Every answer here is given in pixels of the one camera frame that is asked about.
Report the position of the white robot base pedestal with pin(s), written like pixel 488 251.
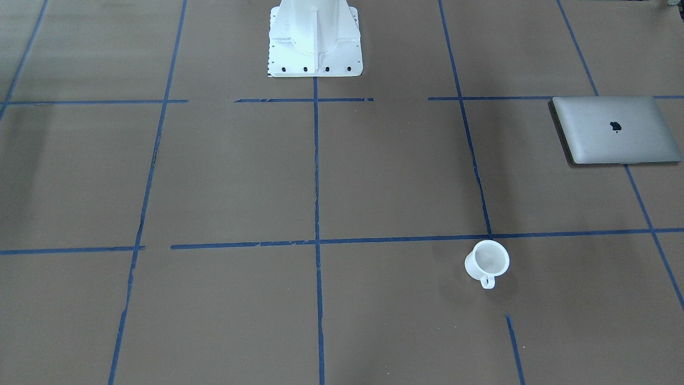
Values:
pixel 314 38

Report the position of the short blue tape strip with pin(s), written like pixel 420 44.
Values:
pixel 515 349

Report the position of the white ceramic cup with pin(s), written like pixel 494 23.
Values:
pixel 487 260

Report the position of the grey closed laptop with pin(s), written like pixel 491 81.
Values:
pixel 615 130

